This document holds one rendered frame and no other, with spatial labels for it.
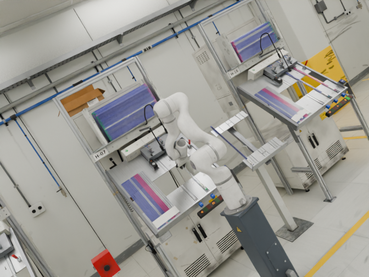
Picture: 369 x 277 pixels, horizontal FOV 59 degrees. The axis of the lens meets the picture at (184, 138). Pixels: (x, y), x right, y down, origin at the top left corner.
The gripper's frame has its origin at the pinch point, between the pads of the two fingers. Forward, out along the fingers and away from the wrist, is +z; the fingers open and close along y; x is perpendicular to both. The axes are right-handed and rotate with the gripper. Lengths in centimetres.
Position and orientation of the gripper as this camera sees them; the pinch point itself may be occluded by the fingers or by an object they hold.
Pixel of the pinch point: (182, 166)
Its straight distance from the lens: 258.6
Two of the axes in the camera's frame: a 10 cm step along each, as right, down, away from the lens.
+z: 0.1, 5.8, 8.1
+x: 6.3, 6.3, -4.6
